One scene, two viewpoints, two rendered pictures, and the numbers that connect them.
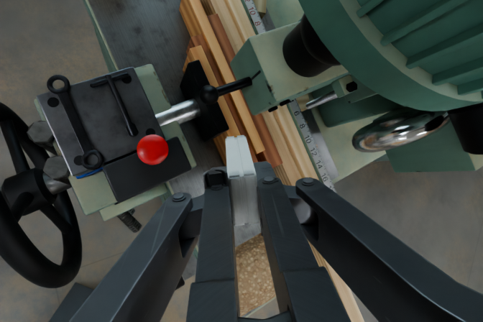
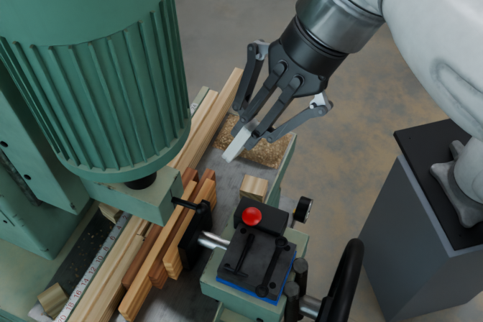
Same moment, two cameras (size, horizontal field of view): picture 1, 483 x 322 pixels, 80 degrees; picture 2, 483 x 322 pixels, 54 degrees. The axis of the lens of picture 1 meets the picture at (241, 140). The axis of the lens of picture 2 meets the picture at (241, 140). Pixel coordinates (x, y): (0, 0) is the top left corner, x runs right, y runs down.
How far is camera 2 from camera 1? 0.50 m
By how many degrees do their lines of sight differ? 32
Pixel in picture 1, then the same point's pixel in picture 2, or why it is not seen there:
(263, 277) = not seen: hidden behind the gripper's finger
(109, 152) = (271, 239)
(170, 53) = (172, 297)
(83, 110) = (262, 269)
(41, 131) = (291, 288)
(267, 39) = (149, 198)
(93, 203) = (300, 236)
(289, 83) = (163, 171)
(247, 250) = (252, 152)
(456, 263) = not seen: hidden behind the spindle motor
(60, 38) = not seen: outside the picture
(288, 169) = (187, 161)
